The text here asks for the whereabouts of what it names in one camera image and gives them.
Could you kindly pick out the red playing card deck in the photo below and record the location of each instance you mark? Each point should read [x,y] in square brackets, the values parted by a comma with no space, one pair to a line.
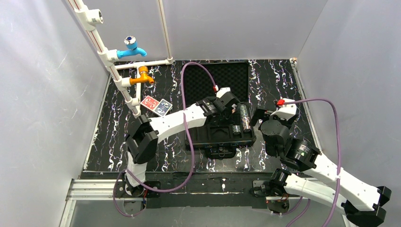
[150,103]

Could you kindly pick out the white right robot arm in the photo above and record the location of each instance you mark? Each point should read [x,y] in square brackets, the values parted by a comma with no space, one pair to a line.
[361,203]

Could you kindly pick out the black foam-lined poker case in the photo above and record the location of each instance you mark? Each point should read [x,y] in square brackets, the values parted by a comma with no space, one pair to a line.
[228,124]

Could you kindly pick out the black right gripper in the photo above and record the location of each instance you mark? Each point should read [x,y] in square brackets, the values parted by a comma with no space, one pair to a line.
[259,115]

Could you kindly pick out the blue orange poker chip stack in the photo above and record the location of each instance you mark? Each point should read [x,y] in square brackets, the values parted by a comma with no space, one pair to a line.
[246,124]

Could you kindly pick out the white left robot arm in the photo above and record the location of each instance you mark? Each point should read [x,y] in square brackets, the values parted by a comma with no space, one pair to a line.
[145,134]

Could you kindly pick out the aluminium front rail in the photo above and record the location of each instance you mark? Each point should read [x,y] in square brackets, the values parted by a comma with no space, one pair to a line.
[200,192]

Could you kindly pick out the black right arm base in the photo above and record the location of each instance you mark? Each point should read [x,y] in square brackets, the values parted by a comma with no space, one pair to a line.
[269,194]

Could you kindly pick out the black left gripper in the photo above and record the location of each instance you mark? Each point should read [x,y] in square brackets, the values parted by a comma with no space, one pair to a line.
[233,104]

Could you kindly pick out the blue yellow poker chip stack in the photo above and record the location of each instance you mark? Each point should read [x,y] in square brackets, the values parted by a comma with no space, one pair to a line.
[243,111]

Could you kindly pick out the blue plastic faucet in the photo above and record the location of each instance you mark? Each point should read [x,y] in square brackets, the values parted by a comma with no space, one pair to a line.
[132,48]

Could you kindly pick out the blue playing card deck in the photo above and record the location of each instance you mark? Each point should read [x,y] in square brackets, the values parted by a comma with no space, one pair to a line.
[162,108]

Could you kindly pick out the orange plastic faucet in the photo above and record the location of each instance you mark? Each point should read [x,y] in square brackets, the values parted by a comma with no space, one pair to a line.
[144,77]

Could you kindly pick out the green poker chip stack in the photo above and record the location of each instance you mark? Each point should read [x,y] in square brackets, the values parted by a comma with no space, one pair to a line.
[236,129]

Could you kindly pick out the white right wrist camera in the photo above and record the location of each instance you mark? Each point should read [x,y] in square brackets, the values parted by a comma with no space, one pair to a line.
[286,109]

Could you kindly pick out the white PVC pipe frame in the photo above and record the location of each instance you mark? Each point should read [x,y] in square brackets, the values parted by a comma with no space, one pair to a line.
[89,19]

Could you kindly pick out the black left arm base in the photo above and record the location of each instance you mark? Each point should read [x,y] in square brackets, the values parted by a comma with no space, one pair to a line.
[137,189]

